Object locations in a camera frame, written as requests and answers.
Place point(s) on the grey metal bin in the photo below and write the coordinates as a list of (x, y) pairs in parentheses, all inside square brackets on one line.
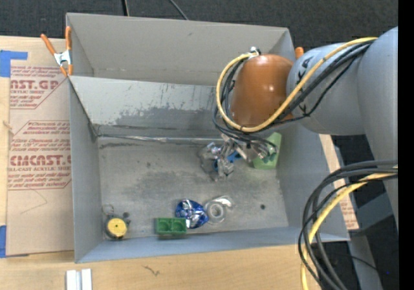
[(145, 178)]

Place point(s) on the brown cardboard board red print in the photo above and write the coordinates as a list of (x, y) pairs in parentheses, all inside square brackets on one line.
[(39, 211)]

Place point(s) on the blue shiny foil packet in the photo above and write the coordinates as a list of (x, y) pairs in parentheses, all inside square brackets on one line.
[(191, 212)]

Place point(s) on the green toy brick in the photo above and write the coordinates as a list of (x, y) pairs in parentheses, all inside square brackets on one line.
[(170, 226)]

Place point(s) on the clear tape roll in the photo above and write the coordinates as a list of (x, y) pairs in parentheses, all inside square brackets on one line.
[(216, 211)]

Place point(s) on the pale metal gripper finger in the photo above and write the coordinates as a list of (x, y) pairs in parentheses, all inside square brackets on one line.
[(225, 169), (209, 156)]

